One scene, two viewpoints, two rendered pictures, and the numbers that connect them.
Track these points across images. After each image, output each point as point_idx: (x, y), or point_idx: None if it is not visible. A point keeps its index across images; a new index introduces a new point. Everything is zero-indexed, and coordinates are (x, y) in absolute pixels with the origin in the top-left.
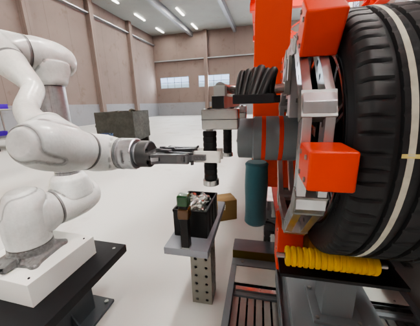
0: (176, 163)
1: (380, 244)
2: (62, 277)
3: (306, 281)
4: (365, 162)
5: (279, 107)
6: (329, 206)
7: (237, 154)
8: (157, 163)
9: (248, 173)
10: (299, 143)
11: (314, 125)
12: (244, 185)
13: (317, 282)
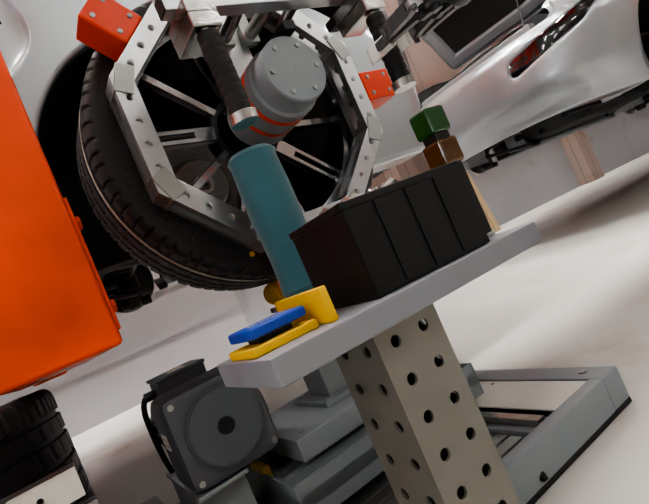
0: (437, 25)
1: None
2: None
3: (312, 416)
4: None
5: (134, 83)
6: (348, 154)
7: (324, 87)
8: (458, 8)
9: (280, 163)
10: (355, 75)
11: (198, 127)
12: (286, 193)
13: (327, 365)
